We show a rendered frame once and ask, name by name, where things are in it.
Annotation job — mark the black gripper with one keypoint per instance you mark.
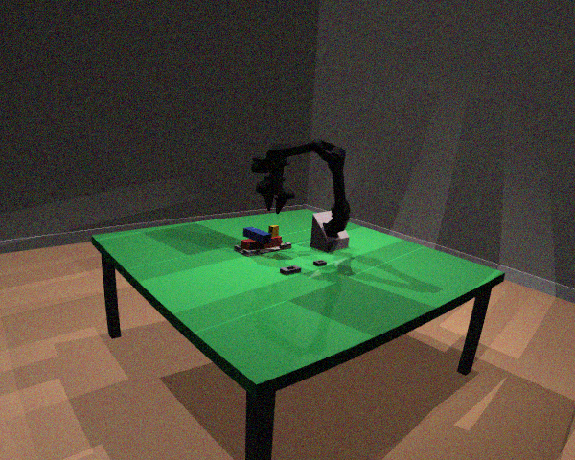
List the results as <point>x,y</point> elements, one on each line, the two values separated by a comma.
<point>283,196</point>

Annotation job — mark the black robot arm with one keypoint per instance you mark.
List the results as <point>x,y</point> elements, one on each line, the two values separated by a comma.
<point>275,166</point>

